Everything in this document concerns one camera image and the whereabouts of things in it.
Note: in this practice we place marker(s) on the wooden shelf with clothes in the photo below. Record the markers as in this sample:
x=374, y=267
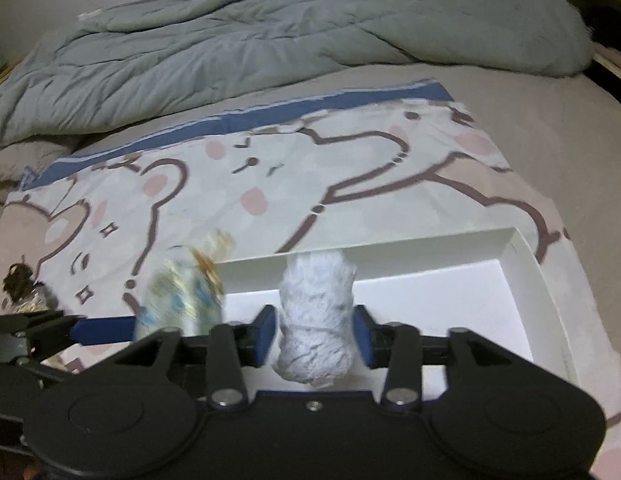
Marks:
x=613, y=67

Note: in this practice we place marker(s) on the cartoon bear print cloth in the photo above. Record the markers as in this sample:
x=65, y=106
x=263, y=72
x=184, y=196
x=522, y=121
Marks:
x=565, y=135

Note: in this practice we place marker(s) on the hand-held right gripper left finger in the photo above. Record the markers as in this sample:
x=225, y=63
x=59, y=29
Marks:
x=264, y=335

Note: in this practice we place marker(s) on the white yarn ball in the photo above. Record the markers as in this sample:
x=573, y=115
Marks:
x=315, y=310

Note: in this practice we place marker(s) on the wooden bedside shelf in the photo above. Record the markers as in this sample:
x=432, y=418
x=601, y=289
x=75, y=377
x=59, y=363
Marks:
x=3, y=77

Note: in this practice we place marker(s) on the white cardboard box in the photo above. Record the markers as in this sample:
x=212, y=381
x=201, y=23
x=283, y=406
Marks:
x=465, y=310

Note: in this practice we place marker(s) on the clear bag with brown tassel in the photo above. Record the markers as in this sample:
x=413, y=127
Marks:
x=18, y=285

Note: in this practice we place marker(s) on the patterned fabric pouch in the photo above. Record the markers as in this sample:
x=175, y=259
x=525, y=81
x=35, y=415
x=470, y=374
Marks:
x=185, y=295

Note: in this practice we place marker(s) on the beige fleece blanket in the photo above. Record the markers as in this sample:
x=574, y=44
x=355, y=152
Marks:
x=20, y=165

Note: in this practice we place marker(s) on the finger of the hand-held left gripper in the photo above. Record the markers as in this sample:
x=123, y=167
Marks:
x=105, y=331
x=50, y=370

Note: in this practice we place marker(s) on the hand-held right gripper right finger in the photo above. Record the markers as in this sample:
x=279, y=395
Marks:
x=363, y=335

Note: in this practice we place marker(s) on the printed bear blanket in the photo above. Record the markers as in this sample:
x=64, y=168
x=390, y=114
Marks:
x=290, y=195

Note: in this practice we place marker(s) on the grey quilt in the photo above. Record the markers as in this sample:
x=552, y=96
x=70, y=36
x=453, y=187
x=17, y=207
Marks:
x=290, y=35

